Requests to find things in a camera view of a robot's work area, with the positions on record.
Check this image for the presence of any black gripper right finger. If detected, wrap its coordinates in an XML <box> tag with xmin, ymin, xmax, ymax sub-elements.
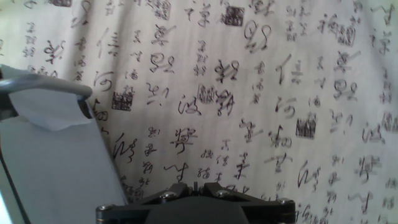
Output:
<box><xmin>198</xmin><ymin>181</ymin><xmax>297</xmax><ymax>224</ymax></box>

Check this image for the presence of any beige calligraphy print cloth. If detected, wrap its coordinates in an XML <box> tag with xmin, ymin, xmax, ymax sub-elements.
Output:
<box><xmin>0</xmin><ymin>0</ymin><xmax>398</xmax><ymax>224</ymax></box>

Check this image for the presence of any silver mirrored microwave door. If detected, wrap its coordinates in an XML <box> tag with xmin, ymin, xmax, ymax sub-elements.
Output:
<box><xmin>0</xmin><ymin>63</ymin><xmax>129</xmax><ymax>224</ymax></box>

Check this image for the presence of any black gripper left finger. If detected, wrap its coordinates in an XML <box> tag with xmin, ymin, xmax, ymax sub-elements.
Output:
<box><xmin>95</xmin><ymin>182</ymin><xmax>196</xmax><ymax>224</ymax></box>

